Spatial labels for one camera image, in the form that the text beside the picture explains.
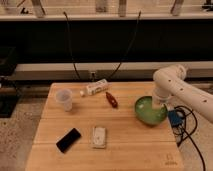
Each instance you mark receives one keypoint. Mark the dark red small object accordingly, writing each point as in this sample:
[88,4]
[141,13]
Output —
[111,100]

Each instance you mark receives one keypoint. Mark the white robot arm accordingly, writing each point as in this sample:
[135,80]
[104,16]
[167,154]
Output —
[170,81]

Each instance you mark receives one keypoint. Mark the black phone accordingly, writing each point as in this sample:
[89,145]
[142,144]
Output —
[65,142]

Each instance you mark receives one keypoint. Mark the white plastic bottle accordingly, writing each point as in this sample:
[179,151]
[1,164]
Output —
[94,88]

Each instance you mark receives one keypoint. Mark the green ceramic bowl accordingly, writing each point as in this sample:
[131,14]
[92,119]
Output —
[147,114]

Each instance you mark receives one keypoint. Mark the white rectangular box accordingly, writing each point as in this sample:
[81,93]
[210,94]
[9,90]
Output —
[99,137]

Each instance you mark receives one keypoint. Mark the clear plastic cup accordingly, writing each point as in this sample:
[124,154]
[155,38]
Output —
[64,98]

